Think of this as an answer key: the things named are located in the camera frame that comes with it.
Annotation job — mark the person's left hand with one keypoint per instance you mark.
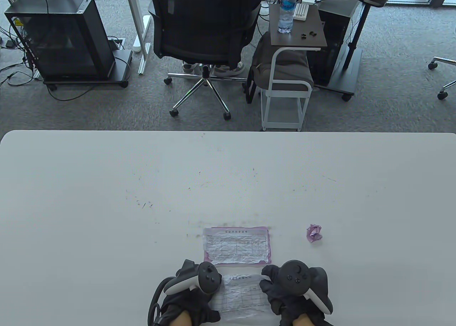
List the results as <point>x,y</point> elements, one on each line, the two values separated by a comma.
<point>199,306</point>

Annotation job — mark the person's right hand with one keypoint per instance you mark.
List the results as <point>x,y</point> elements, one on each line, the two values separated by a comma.
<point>285,304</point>

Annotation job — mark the black and white controller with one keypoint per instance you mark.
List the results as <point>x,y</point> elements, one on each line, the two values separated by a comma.
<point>294,276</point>
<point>208,278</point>

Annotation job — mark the white paper invoice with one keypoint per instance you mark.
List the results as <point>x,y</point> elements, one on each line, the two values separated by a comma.
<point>235,244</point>
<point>238,297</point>

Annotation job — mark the pink paper invoice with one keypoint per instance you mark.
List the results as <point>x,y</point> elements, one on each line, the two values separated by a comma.
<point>269,247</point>
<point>314,233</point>

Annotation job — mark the person's left forearm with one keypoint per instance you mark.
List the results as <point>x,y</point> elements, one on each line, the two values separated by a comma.
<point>183,319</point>

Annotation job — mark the grey bag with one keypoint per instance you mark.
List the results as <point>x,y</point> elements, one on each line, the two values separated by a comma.
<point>288,73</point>

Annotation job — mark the black computer tower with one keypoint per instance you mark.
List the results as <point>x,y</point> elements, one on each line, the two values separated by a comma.
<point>335,62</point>

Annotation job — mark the black wheeled platform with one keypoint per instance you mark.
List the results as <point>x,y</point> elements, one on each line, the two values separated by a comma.
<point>121,66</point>

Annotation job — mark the black mesh office chair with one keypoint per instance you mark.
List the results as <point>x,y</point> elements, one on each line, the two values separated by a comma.
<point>443,91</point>
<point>203,23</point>

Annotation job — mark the floor socket box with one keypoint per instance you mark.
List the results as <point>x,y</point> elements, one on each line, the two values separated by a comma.
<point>115,44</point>

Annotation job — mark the black standing desk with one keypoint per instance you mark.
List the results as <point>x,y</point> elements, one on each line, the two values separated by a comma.
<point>356,37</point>

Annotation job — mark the white ribbed box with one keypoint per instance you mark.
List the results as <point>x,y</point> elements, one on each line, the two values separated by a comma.
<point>301,12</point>

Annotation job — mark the white desk leg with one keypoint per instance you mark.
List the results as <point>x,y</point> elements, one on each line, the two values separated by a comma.
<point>137,20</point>

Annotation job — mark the clear plastic water bottle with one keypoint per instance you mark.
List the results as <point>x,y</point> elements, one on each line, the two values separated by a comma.
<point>286,11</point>

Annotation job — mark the black computer case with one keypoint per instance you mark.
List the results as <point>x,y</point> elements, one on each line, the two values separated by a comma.
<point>64,37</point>

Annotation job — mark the brown side table white frame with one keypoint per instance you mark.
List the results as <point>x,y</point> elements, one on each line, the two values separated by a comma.
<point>299,43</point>

